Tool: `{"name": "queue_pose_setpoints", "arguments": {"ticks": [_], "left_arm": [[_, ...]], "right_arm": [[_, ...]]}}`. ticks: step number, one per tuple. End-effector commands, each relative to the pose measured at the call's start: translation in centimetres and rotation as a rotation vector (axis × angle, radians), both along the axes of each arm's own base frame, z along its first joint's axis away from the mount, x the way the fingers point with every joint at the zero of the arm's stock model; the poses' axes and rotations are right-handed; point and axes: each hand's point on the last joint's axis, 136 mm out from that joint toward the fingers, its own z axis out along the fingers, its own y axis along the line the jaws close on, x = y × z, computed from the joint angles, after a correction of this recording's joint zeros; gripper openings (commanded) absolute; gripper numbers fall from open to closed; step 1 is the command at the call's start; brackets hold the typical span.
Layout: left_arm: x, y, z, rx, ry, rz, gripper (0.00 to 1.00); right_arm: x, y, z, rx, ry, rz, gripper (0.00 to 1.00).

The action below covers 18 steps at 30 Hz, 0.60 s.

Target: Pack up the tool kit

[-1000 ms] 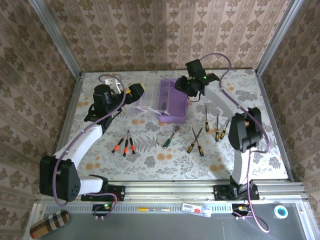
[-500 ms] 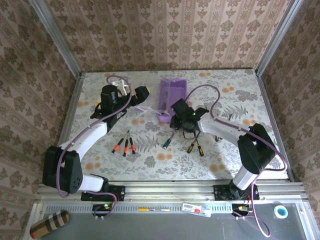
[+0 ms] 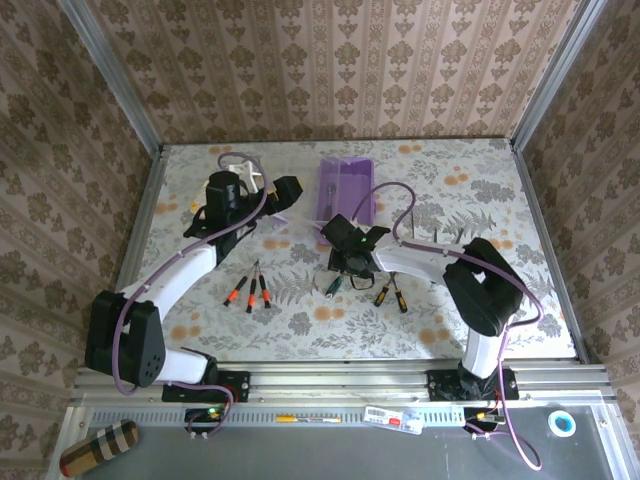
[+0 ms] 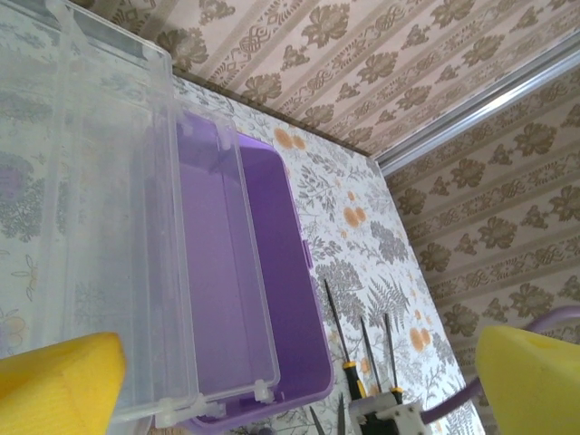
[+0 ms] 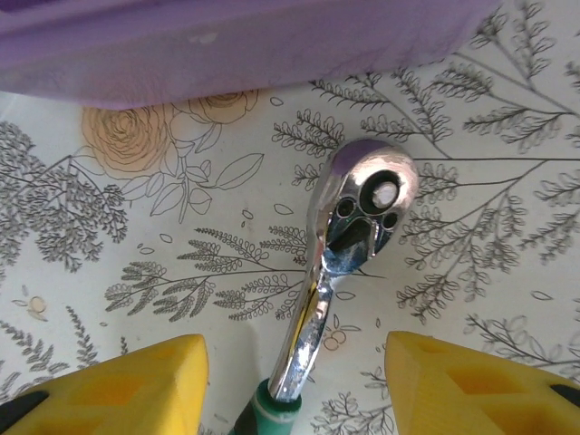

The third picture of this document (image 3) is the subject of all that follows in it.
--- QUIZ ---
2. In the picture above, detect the clear plastic box lid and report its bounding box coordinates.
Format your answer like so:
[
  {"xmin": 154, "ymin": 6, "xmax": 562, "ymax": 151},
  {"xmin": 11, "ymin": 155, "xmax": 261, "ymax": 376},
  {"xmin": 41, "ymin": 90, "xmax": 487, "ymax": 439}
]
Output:
[{"xmin": 252, "ymin": 210, "xmax": 327, "ymax": 240}]

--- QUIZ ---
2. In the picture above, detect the green handled screwdriver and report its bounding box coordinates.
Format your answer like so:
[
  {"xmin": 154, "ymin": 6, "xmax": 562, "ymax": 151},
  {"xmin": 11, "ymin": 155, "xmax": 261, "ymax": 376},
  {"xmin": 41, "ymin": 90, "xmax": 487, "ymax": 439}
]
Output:
[{"xmin": 323, "ymin": 273, "xmax": 345, "ymax": 301}]

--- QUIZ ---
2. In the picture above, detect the purple tool box base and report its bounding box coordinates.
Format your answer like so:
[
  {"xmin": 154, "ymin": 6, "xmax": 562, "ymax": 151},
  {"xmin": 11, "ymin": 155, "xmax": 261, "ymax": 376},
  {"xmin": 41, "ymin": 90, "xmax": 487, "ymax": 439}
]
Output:
[{"xmin": 312, "ymin": 156, "xmax": 378, "ymax": 247}]

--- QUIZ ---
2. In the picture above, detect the barcode label card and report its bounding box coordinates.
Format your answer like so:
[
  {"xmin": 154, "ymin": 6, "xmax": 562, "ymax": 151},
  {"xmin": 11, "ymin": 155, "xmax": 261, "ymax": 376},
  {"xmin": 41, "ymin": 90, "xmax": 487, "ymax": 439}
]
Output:
[{"xmin": 363, "ymin": 403, "xmax": 405, "ymax": 429}]

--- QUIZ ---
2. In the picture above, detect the white tape roll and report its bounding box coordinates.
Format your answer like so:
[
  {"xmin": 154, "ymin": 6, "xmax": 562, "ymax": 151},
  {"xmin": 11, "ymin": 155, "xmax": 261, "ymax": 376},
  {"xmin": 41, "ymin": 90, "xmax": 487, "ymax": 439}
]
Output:
[{"xmin": 546, "ymin": 409, "xmax": 579, "ymax": 439}]

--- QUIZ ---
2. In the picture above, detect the striped fabric pouch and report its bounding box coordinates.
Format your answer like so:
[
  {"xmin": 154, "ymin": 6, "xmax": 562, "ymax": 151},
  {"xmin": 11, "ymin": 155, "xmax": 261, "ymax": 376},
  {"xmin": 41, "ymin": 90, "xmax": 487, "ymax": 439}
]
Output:
[{"xmin": 58, "ymin": 418, "xmax": 141, "ymax": 477}]

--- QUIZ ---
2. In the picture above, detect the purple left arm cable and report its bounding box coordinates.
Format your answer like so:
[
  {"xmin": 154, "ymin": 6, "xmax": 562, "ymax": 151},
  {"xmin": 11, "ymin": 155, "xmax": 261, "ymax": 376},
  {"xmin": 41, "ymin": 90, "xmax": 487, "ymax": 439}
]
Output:
[{"xmin": 112, "ymin": 151, "xmax": 271, "ymax": 397}]

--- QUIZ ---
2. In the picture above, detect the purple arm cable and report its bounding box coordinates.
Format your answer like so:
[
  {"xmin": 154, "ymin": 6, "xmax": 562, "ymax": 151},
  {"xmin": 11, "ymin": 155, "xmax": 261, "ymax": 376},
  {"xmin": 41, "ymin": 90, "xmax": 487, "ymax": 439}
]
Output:
[
  {"xmin": 352, "ymin": 180, "xmax": 546, "ymax": 472},
  {"xmin": 112, "ymin": 151, "xmax": 271, "ymax": 397}
]

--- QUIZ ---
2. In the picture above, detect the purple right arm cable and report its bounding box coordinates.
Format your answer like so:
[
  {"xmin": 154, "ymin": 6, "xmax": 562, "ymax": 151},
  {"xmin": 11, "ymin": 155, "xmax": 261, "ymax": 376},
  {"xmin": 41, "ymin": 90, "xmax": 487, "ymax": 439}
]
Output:
[{"xmin": 352, "ymin": 180, "xmax": 546, "ymax": 472}]

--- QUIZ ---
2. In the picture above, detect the aluminium table front rail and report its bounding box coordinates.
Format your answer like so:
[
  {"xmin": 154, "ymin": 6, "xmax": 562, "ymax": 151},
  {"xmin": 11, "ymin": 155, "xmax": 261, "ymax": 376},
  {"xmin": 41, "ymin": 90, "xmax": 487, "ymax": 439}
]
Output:
[{"xmin": 69, "ymin": 362, "xmax": 616, "ymax": 407}]

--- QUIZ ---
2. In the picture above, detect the aluminium table side rail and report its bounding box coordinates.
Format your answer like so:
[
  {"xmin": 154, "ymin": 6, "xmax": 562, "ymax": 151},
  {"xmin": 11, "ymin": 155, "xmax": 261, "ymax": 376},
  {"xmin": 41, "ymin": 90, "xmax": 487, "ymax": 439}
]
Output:
[
  {"xmin": 509, "ymin": 139, "xmax": 591, "ymax": 364},
  {"xmin": 93, "ymin": 143, "xmax": 166, "ymax": 369}
]

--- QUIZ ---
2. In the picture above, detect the aluminium frame post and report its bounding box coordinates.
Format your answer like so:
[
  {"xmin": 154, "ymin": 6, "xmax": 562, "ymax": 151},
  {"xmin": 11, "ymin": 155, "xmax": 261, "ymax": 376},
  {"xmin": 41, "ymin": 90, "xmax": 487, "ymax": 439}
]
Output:
[
  {"xmin": 508, "ymin": 0, "xmax": 610, "ymax": 152},
  {"xmin": 55, "ymin": 0, "xmax": 165, "ymax": 154}
]

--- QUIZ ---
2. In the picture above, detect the slotted grey cable duct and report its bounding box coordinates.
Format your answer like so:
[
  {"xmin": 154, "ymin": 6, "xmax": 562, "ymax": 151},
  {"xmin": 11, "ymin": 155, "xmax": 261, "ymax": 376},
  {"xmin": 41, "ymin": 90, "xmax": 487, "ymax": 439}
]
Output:
[{"xmin": 87, "ymin": 405, "xmax": 469, "ymax": 429}]

